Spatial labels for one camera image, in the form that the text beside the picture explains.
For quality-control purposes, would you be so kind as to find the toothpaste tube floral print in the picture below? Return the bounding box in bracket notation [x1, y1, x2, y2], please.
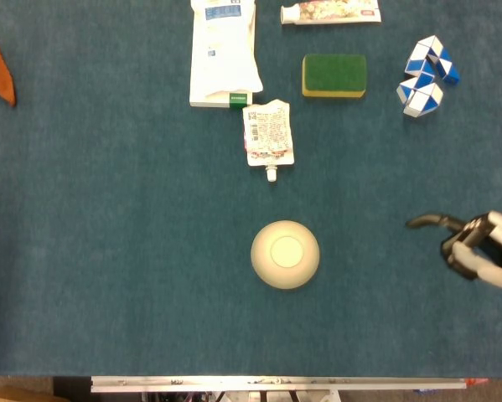
[280, 0, 383, 26]

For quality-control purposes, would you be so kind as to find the white refill pouch blue label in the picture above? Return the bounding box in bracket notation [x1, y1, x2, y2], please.
[189, 0, 264, 98]

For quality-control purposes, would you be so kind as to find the crumpled white spout pouch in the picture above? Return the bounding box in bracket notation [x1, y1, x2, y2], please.
[241, 99, 296, 183]

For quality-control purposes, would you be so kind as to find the green yellow scrub sponge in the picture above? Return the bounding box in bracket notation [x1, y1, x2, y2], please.
[301, 53, 368, 100]

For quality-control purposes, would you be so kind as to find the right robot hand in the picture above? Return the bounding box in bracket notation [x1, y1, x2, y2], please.
[405, 210, 502, 291]

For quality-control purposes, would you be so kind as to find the white box green end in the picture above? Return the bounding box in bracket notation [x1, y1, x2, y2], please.
[189, 89, 254, 111]

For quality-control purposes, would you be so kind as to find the aluminium frame rail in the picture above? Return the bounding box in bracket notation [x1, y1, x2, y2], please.
[90, 375, 469, 394]

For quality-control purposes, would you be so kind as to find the cream upturned bowl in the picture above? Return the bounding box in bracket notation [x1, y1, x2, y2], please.
[250, 219, 321, 291]

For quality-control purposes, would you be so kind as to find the blue white snake puzzle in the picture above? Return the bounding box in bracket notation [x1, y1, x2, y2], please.
[396, 34, 462, 118]

